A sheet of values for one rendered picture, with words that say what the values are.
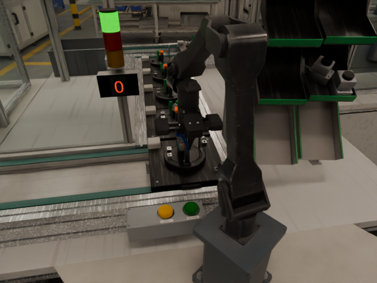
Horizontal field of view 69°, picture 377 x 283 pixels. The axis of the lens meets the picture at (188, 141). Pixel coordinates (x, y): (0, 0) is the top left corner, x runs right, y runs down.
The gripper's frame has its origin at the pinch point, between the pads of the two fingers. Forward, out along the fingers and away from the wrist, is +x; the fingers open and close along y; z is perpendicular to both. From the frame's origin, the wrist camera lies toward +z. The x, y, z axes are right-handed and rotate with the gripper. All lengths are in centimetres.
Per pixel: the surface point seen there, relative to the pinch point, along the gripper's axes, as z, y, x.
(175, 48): -150, 14, 15
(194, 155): -6.0, 3.2, 10.5
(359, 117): -55, 107, 32
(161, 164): -5.5, -7.9, 12.5
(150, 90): -65, -9, 12
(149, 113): -40.2, -10.5, 12.0
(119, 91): -16.3, -19.0, -9.1
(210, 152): -9.4, 9.4, 12.5
